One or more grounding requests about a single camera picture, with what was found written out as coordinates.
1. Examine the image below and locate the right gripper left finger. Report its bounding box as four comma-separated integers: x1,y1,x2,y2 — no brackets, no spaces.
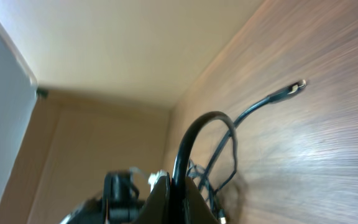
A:
132,175,170,224

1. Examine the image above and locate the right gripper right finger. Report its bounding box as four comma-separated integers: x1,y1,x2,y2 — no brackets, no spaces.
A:
183,177,219,224

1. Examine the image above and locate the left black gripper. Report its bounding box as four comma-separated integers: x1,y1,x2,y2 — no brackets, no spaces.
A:
61,170,145,224

